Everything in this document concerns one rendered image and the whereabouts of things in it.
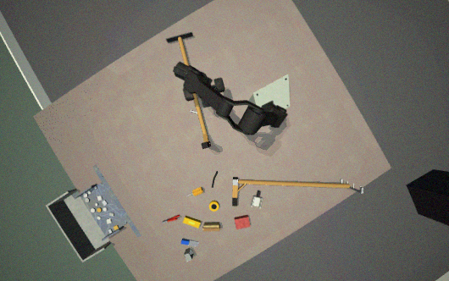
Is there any yellow-handled screwdriver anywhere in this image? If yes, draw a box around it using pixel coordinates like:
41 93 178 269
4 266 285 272
188 187 203 196

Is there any red square block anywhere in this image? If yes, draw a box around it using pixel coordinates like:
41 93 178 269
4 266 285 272
235 215 251 230

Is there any long-handled scraper with wooden pole and dark square blade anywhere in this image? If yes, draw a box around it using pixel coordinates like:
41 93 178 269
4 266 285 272
166 32 211 149

